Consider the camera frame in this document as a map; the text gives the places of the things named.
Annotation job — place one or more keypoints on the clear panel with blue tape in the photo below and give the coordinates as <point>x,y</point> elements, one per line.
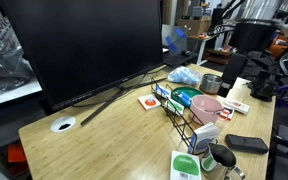
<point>177,43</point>

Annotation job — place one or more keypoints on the orange object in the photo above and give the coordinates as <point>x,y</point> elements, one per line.
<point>16,153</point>

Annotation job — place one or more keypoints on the green and white container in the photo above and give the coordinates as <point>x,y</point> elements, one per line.
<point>184,165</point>

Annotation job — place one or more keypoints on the white side table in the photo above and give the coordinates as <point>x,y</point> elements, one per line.
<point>202,50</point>

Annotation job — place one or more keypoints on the white abc card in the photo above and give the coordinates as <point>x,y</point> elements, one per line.
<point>226,115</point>

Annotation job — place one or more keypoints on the stainless steel bowl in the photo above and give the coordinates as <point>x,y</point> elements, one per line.
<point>210,86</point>

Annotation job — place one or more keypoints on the black keyboard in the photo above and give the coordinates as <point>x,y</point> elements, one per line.
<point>180,60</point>

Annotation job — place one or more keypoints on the pink cup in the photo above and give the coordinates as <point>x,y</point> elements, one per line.
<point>200,115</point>

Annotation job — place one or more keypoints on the green plate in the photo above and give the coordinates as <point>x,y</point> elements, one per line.
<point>194,91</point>

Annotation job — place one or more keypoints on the black clamp mount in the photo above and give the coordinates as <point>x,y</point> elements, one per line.
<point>262,86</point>

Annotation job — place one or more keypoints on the printed plastic bag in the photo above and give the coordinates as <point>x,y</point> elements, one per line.
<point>4,66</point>

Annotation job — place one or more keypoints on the cardboard box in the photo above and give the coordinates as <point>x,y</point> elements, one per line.
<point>194,27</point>

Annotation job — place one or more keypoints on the large black monitor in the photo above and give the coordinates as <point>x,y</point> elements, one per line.
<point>84,50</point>

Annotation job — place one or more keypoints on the wooden shelf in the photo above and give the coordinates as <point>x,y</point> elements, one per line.
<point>217,56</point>

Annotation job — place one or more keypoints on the blue and white card box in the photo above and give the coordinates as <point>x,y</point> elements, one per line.
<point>205,135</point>

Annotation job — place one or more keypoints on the stainless steel pitcher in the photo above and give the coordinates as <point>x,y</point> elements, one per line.
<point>210,168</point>

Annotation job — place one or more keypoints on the white card orange picture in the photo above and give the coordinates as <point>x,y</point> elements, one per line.
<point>239,106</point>

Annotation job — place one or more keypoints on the blue white snack bag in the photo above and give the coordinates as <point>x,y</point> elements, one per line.
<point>184,76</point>

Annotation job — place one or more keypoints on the orange bag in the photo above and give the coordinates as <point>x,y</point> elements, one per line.
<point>279,50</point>

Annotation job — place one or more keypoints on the white shelf board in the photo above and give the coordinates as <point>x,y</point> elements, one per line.
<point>10,95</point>

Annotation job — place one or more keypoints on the black monitor stand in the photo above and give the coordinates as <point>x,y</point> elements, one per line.
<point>100,108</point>

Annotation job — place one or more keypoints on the green and white card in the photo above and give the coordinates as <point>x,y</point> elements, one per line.
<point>176,107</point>

